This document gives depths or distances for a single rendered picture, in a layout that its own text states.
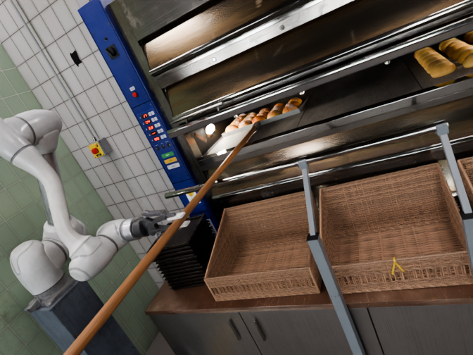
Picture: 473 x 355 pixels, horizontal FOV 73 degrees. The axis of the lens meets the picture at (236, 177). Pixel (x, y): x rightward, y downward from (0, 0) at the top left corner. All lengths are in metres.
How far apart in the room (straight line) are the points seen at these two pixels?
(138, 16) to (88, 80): 0.52
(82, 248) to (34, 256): 0.45
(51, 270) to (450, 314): 1.67
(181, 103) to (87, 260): 0.95
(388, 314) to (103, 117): 1.83
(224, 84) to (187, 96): 0.23
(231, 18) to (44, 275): 1.43
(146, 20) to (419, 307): 1.75
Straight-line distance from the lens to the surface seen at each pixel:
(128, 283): 1.00
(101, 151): 2.18
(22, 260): 1.72
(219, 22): 1.65
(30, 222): 2.23
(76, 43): 2.12
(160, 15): 1.78
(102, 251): 1.31
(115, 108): 2.08
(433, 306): 1.48
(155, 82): 1.86
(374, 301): 1.47
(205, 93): 1.73
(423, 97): 1.61
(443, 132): 1.26
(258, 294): 1.65
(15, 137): 1.47
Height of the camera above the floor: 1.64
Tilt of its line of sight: 20 degrees down
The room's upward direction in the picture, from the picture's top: 25 degrees counter-clockwise
